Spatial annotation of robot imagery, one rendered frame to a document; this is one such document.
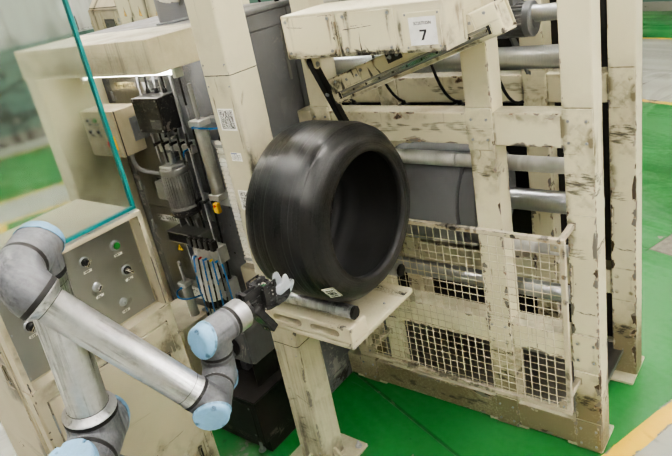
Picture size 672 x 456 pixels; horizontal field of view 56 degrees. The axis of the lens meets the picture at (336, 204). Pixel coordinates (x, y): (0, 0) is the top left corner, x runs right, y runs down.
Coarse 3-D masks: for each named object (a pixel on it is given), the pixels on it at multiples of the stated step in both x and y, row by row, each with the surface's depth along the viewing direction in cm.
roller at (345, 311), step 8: (296, 296) 213; (304, 296) 211; (296, 304) 214; (304, 304) 211; (312, 304) 208; (320, 304) 206; (328, 304) 205; (336, 304) 203; (344, 304) 202; (328, 312) 205; (336, 312) 202; (344, 312) 200; (352, 312) 199
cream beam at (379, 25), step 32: (352, 0) 217; (384, 0) 197; (416, 0) 181; (448, 0) 178; (480, 0) 193; (288, 32) 211; (320, 32) 203; (352, 32) 196; (384, 32) 189; (448, 32) 179
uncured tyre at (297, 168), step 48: (288, 144) 191; (336, 144) 186; (384, 144) 202; (288, 192) 182; (336, 192) 232; (384, 192) 227; (288, 240) 182; (336, 240) 232; (384, 240) 225; (336, 288) 191
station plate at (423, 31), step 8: (424, 16) 179; (432, 16) 178; (408, 24) 183; (416, 24) 182; (424, 24) 180; (432, 24) 179; (416, 32) 183; (424, 32) 181; (432, 32) 180; (416, 40) 184; (424, 40) 182; (432, 40) 181
